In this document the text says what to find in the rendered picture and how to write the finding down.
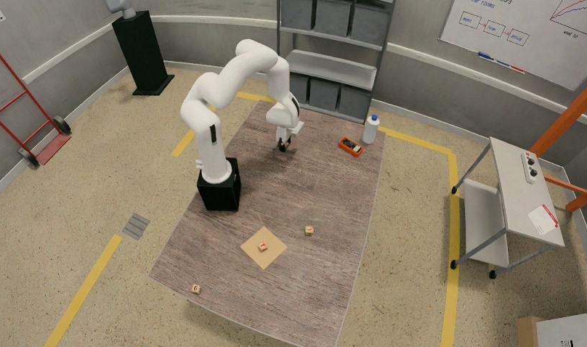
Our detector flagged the white bottle with blue cap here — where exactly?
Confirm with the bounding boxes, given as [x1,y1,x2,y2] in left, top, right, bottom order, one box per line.
[362,115,379,144]

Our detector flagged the tan square mat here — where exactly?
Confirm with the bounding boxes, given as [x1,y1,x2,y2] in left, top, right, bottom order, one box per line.
[241,226,287,269]

